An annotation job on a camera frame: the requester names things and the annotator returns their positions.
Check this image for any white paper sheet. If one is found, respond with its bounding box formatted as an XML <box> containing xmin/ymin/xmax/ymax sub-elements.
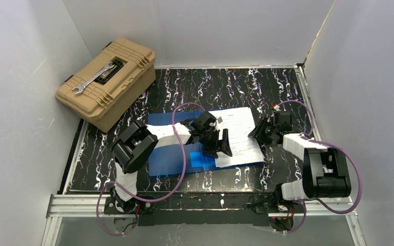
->
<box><xmin>210</xmin><ymin>107</ymin><xmax>264</xmax><ymax>168</ymax></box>

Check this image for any silver open-end wrench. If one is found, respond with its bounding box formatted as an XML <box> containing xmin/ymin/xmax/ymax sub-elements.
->
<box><xmin>72</xmin><ymin>61</ymin><xmax>115</xmax><ymax>95</ymax></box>

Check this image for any tan plastic toolbox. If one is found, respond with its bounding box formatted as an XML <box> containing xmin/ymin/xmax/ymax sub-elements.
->
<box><xmin>55</xmin><ymin>37</ymin><xmax>155</xmax><ymax>133</ymax></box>

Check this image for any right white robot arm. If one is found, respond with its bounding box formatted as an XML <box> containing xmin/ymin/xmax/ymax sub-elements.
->
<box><xmin>248</xmin><ymin>111</ymin><xmax>351</xmax><ymax>204</ymax></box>

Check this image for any blue plastic folder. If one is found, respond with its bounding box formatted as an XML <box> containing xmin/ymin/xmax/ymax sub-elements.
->
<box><xmin>147</xmin><ymin>110</ymin><xmax>262</xmax><ymax>177</ymax></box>

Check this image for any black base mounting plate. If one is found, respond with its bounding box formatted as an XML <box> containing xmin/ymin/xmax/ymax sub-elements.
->
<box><xmin>102</xmin><ymin>192</ymin><xmax>304</xmax><ymax>229</ymax></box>

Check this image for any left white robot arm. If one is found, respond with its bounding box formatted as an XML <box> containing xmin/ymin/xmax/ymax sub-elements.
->
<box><xmin>110</xmin><ymin>111</ymin><xmax>233</xmax><ymax>213</ymax></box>

